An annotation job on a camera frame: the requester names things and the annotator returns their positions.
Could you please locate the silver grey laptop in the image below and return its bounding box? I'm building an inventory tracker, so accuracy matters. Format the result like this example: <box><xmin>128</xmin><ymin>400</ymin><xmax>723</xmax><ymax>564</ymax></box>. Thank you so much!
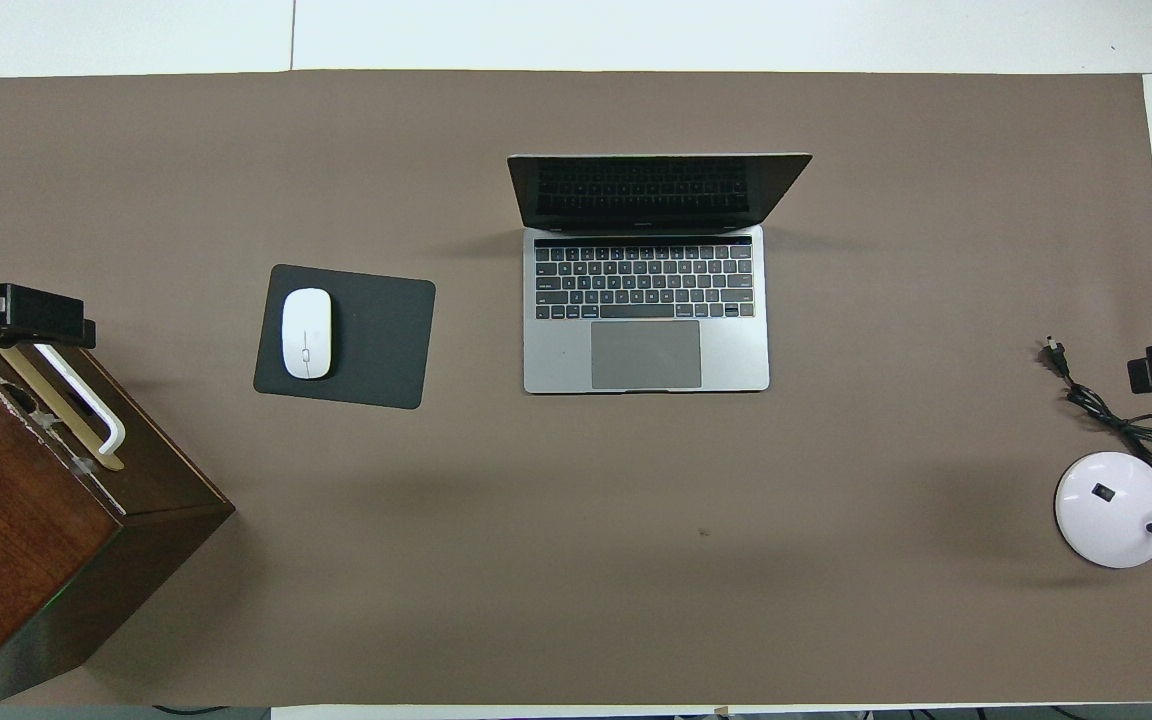
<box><xmin>507</xmin><ymin>152</ymin><xmax>814</xmax><ymax>395</ymax></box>

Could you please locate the brass handle plate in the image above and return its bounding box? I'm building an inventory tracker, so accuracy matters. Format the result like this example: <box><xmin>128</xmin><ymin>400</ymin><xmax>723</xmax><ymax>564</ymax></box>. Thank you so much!
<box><xmin>0</xmin><ymin>345</ymin><xmax>125</xmax><ymax>472</ymax></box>

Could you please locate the white desk lamp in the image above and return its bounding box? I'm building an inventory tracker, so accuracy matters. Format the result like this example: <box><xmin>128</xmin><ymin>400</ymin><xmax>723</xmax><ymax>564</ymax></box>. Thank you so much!
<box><xmin>1054</xmin><ymin>385</ymin><xmax>1152</xmax><ymax>570</ymax></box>

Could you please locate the brown table mat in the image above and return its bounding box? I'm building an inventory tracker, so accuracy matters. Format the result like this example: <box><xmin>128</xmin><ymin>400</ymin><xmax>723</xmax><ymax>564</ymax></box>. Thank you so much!
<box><xmin>0</xmin><ymin>70</ymin><xmax>1152</xmax><ymax>709</ymax></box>

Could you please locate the white box handle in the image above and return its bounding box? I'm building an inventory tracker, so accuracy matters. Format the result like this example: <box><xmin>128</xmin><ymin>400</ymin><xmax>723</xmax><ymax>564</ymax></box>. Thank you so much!
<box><xmin>31</xmin><ymin>343</ymin><xmax>127</xmax><ymax>458</ymax></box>

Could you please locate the black lamp power cable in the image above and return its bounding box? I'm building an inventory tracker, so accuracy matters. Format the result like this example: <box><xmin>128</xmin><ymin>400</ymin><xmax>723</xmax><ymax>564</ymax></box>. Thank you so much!
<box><xmin>1044</xmin><ymin>337</ymin><xmax>1152</xmax><ymax>471</ymax></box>

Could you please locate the dark wooden box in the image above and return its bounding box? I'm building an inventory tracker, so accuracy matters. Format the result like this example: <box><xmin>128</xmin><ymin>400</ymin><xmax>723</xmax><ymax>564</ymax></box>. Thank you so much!
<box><xmin>0</xmin><ymin>340</ymin><xmax>236</xmax><ymax>719</ymax></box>

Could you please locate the white computer mouse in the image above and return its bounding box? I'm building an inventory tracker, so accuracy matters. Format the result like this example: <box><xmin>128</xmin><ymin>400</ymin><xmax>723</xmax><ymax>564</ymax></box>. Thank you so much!
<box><xmin>281</xmin><ymin>288</ymin><xmax>334</xmax><ymax>381</ymax></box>

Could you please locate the black mouse pad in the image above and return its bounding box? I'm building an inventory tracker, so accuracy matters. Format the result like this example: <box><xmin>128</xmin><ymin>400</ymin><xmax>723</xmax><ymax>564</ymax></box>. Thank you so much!
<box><xmin>253</xmin><ymin>264</ymin><xmax>437</xmax><ymax>410</ymax></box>

